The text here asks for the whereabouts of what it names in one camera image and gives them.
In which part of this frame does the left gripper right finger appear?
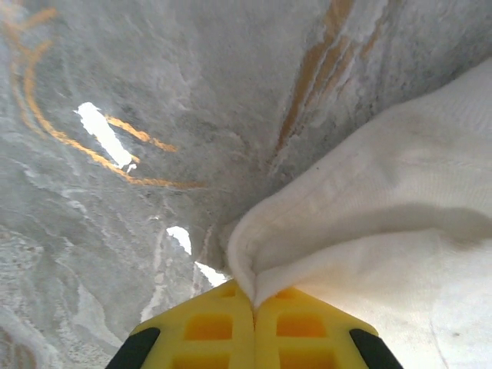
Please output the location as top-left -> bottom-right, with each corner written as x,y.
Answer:
253,286 -> 404,369

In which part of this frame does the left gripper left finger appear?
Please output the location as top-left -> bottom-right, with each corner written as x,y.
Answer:
104,278 -> 256,369

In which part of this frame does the white t-shirt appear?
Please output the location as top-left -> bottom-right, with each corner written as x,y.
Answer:
226,57 -> 492,369

